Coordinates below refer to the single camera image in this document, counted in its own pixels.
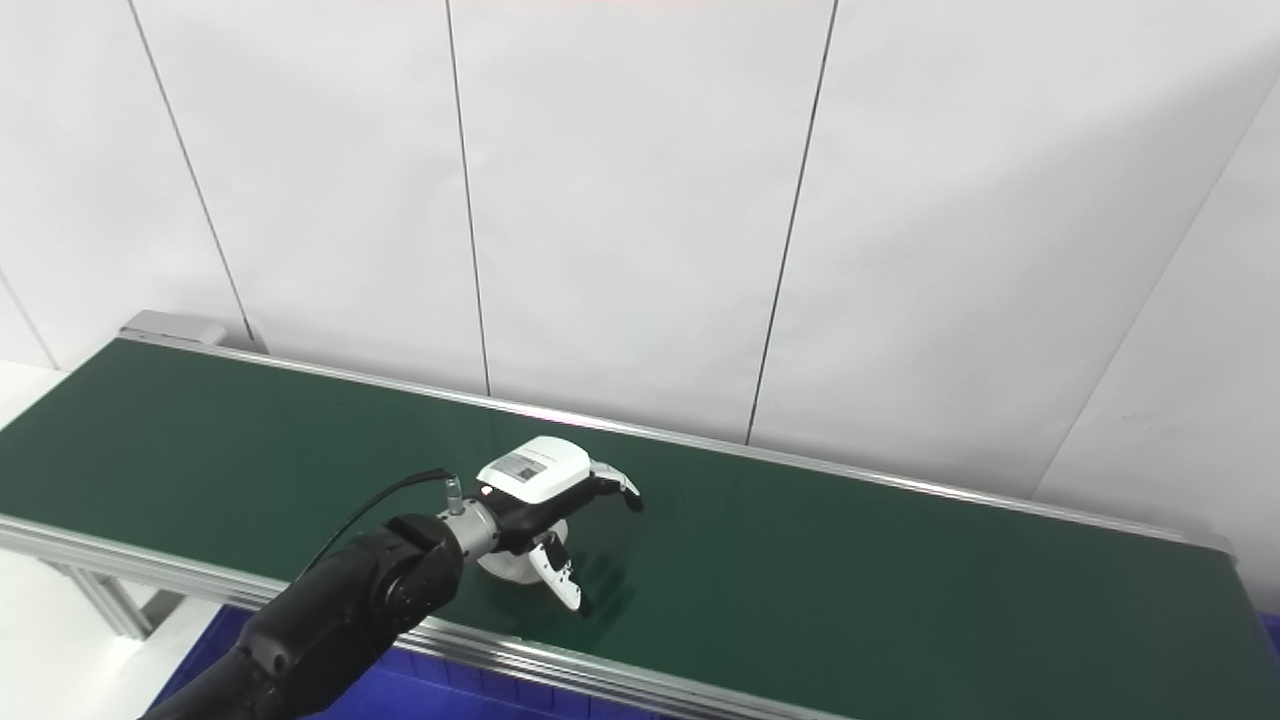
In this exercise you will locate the aluminium conveyor leg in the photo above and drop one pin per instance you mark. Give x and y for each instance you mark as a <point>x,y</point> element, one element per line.
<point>110,600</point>

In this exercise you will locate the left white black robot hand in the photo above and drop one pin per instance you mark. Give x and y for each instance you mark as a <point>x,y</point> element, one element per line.
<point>535,470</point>

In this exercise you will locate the white round plastic part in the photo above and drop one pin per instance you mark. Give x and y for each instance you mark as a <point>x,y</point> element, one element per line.
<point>505,568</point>

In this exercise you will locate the green conveyor belt aluminium frame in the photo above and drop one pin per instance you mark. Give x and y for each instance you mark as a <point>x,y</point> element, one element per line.
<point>850,580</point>

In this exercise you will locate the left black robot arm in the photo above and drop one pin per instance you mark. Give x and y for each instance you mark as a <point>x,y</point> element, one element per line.
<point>340,610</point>

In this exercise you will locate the grey conveyor end box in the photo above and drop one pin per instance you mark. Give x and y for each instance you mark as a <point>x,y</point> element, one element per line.
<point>175,328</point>

